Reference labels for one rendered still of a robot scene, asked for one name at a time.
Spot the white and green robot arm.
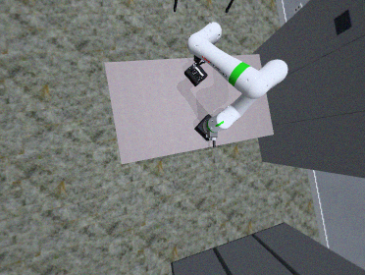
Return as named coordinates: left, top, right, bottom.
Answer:
left=187, top=23, right=287, bottom=147

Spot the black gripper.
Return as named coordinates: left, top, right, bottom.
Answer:
left=193, top=55, right=206, bottom=69

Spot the black lighting desk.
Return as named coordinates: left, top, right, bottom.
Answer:
left=184, top=64, right=208, bottom=86

